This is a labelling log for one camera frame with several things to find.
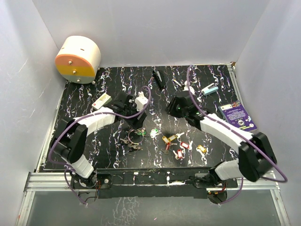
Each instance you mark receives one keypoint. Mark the purple booklet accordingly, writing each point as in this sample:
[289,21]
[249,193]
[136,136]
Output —
[235,114]

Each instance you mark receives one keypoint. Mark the red tag lower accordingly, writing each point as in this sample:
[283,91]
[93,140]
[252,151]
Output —
[178,154]

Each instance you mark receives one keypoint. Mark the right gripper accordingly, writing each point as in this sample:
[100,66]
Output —
[170,110]

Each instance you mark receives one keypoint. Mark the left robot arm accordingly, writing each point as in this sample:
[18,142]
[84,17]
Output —
[70,136]

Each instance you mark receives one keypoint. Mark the yellow tag far right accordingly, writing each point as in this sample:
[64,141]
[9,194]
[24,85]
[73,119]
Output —
[201,148]

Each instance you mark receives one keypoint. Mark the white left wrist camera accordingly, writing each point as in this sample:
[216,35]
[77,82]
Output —
[140,101]

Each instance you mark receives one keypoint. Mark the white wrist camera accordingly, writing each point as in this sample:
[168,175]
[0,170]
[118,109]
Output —
[190,88]
[140,101]

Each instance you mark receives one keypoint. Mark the small beige cardboard box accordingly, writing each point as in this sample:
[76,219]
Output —
[101,101]

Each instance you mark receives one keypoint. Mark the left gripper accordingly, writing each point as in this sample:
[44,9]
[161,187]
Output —
[135,122]

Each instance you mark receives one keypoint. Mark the large metal keyring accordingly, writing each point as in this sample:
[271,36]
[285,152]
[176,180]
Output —
[131,135]

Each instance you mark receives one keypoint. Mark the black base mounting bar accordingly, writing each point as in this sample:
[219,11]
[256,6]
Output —
[150,182]

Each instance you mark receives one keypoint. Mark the black stapler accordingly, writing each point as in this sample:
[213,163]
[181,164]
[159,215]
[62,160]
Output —
[159,78]

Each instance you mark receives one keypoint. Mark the red tag right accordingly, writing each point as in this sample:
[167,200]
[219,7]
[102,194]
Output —
[185,145]

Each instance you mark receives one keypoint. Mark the aluminium rail frame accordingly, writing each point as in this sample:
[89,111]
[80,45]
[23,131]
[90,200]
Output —
[56,182]

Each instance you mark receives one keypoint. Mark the round drawer box pink yellow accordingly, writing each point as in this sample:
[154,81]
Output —
[78,59]

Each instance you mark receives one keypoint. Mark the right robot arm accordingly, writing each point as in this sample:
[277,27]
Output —
[255,154]

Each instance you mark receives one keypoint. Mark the yellow tag with key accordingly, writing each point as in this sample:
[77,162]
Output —
[176,136]

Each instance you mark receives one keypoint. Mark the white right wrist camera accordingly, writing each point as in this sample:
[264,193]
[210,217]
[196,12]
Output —
[190,88]

